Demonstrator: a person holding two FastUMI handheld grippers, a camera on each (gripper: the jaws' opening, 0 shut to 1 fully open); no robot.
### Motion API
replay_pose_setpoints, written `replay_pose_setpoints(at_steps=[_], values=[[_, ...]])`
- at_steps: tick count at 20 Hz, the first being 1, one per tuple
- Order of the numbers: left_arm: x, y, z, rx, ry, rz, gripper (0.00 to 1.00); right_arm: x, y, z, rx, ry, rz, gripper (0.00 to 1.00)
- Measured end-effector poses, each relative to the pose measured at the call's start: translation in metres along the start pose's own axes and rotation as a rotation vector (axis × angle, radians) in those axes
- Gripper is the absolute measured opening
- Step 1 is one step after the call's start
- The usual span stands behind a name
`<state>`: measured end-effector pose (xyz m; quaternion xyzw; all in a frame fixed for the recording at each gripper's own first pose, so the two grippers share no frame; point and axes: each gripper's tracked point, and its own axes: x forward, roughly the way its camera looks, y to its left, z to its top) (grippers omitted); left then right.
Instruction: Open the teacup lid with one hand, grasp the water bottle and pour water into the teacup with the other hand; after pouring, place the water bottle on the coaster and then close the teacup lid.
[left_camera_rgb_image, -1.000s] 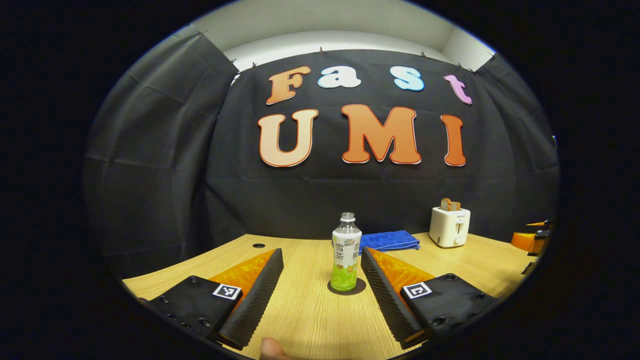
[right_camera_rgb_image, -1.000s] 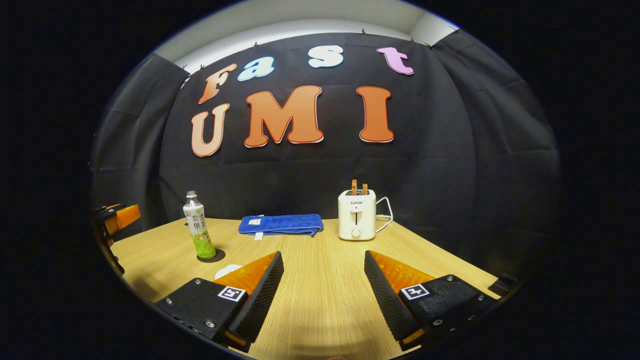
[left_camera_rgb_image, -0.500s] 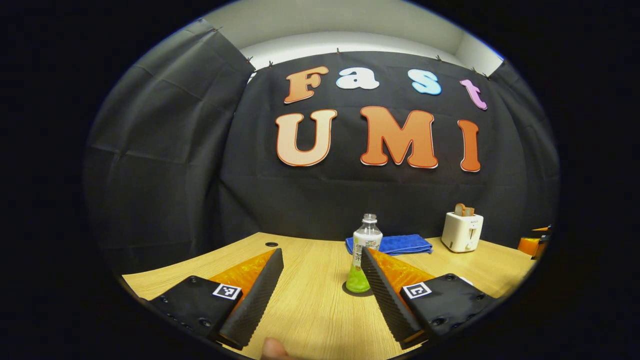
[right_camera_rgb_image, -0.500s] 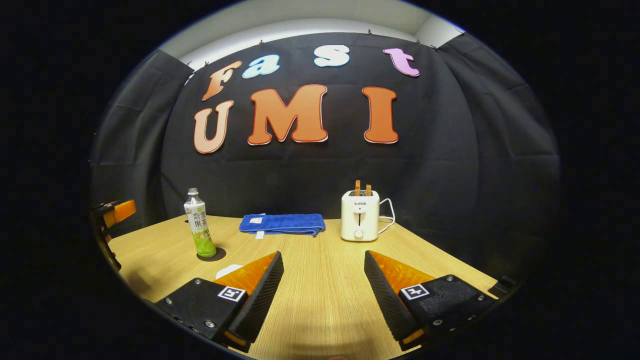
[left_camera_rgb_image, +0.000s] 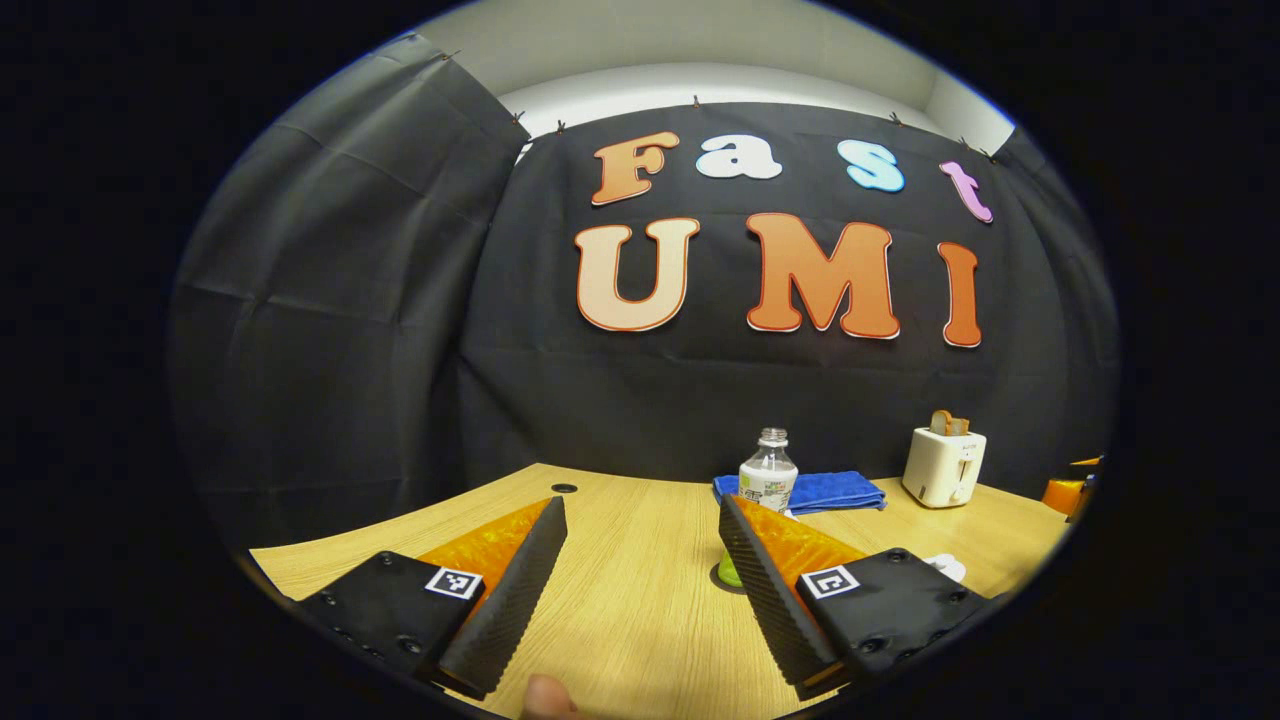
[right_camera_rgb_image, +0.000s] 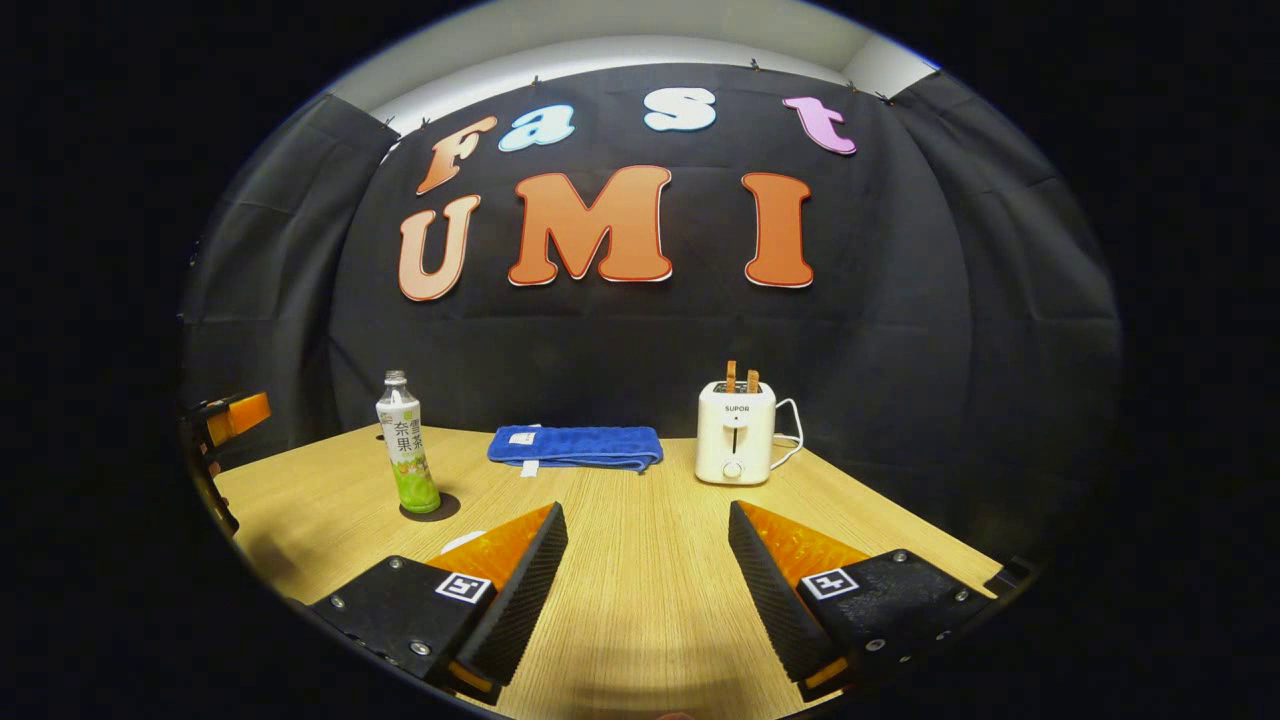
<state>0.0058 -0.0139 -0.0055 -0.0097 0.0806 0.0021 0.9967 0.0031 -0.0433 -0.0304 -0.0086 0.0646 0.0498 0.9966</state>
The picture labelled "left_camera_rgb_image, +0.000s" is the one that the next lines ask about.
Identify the cream toaster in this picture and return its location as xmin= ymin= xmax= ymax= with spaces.
xmin=902 ymin=427 xmax=988 ymax=509

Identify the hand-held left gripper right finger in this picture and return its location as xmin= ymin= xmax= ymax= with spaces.
xmin=716 ymin=494 xmax=1001 ymax=702

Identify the clear water bottle green label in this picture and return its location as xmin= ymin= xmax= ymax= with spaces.
xmin=716 ymin=428 xmax=799 ymax=589

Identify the blue folded towel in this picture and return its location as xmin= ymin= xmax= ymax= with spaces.
xmin=713 ymin=471 xmax=888 ymax=516

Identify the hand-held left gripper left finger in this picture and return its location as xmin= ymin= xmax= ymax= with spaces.
xmin=296 ymin=497 xmax=569 ymax=701

